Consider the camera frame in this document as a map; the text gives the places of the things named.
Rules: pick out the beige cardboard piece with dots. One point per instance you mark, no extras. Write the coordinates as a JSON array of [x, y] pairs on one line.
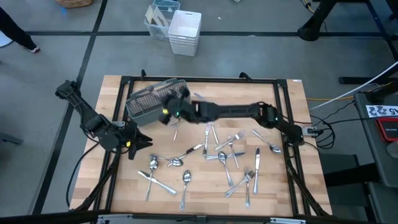
[[161, 19], [150, 14]]

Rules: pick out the wicker basket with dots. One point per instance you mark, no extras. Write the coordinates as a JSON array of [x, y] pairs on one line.
[[74, 3]]

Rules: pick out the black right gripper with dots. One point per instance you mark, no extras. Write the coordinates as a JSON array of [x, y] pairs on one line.
[[177, 107]]

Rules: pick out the black stand foot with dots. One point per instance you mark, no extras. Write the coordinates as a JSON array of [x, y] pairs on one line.
[[314, 25]]

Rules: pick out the grey power box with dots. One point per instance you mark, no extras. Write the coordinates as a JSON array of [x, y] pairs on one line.
[[308, 130]]

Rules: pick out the silver fork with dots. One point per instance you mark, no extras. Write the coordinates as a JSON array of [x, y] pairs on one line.
[[227, 143], [176, 133], [247, 193], [236, 188], [235, 157]]

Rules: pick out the grey round stand base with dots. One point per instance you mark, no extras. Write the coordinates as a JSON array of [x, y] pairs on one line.
[[3, 40]]

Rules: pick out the grey plastic cutlery basket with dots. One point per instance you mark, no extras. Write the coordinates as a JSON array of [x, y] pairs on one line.
[[146, 102]]

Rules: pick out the grey round object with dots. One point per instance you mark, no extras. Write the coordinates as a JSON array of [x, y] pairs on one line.
[[393, 151]]

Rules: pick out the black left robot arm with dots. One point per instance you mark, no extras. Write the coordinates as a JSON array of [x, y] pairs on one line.
[[90, 119]]

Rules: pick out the black neighbouring frame rails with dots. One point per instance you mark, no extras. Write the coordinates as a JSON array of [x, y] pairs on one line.
[[357, 80]]

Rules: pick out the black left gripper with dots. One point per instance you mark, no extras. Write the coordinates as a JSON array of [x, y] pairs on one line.
[[122, 138]]

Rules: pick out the red and black device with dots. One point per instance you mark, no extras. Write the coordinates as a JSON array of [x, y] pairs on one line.
[[388, 129]]

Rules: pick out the white marker tag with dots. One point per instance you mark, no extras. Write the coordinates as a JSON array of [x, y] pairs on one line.
[[381, 111]]

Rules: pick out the grey side table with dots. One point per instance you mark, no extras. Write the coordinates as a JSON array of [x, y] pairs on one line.
[[373, 155]]

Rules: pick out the white plastic bin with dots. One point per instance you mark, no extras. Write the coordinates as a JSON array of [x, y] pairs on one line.
[[183, 52], [183, 43], [185, 25]]

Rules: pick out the silver frame bracket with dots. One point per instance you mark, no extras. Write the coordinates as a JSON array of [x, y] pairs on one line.
[[287, 221], [115, 219]]

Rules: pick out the clear plastic bin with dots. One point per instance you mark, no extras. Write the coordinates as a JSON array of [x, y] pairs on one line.
[[149, 29]]

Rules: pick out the person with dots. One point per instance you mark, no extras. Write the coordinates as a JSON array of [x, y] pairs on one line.
[[15, 34]]

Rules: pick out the black frame clamp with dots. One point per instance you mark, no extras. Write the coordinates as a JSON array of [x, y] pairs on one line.
[[143, 74], [245, 76]]

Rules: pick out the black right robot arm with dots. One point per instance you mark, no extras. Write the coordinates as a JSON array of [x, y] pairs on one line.
[[236, 110]]

